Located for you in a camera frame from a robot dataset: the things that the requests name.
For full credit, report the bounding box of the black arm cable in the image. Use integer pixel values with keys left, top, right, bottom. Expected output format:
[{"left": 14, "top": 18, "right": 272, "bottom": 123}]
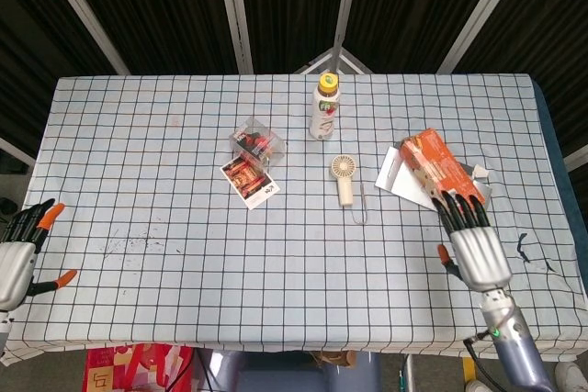
[{"left": 462, "top": 330, "right": 506, "bottom": 392}]

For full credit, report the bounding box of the grey blue chair seat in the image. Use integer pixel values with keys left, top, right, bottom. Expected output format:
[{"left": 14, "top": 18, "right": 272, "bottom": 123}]
[{"left": 195, "top": 348, "right": 382, "bottom": 392}]

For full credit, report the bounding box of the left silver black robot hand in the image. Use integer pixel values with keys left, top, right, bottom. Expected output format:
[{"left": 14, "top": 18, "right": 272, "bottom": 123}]
[{"left": 0, "top": 198, "right": 78, "bottom": 311}]

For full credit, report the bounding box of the red printed picture card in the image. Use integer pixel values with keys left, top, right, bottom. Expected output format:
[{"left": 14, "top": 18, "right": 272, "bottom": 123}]
[{"left": 219, "top": 155, "right": 281, "bottom": 211}]

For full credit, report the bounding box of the yellow table leg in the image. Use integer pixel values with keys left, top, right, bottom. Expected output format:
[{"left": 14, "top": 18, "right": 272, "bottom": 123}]
[{"left": 461, "top": 356, "right": 479, "bottom": 386}]

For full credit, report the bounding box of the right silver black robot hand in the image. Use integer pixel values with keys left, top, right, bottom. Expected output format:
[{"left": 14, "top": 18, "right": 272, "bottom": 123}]
[{"left": 430, "top": 190, "right": 514, "bottom": 293}]

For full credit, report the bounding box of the orange cardboard snack box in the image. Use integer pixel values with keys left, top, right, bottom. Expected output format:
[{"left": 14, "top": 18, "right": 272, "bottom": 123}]
[{"left": 398, "top": 128, "right": 486, "bottom": 209}]

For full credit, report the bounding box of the red patterned shopping bag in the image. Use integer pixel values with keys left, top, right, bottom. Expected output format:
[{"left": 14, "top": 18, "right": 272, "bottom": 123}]
[{"left": 82, "top": 343, "right": 197, "bottom": 392}]

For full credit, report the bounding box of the grey fan wrist strap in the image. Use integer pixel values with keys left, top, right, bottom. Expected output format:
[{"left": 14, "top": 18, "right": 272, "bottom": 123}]
[{"left": 347, "top": 183, "right": 371, "bottom": 225}]

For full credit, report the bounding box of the light blue checked tablecloth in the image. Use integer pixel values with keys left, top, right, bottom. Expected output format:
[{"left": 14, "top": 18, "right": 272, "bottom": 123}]
[{"left": 2, "top": 73, "right": 588, "bottom": 364}]

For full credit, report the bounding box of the white triangular frame base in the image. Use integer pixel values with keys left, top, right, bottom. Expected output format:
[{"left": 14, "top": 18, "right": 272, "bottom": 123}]
[{"left": 293, "top": 47, "right": 373, "bottom": 75}]

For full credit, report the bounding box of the cream handheld fan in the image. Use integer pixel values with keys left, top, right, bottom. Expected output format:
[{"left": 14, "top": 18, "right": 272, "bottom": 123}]
[{"left": 328, "top": 154, "right": 357, "bottom": 207}]

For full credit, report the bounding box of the brown paper bag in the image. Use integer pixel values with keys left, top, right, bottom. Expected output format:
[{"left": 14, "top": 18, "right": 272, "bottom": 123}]
[{"left": 310, "top": 350, "right": 359, "bottom": 370}]

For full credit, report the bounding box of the clear box with red toy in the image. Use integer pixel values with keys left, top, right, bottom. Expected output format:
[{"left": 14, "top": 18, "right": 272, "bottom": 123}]
[{"left": 229, "top": 116, "right": 286, "bottom": 168}]

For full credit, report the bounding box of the white bottle with yellow cap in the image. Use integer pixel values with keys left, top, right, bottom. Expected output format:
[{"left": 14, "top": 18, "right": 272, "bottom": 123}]
[{"left": 309, "top": 72, "right": 342, "bottom": 140}]

